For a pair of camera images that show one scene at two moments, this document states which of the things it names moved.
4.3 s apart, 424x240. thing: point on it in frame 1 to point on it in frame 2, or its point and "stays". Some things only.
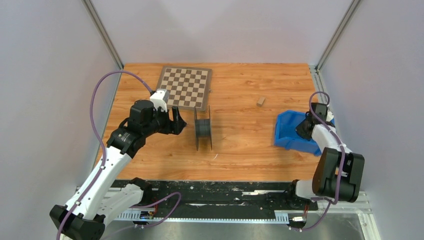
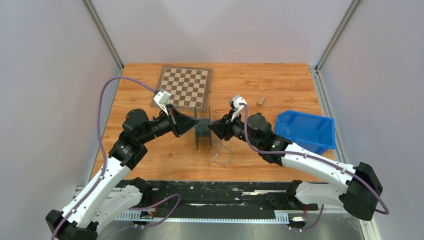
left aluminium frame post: [103, 32] stays
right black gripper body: [299, 129] to [237, 127]
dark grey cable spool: [203, 128] stays
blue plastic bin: [286, 135] stays
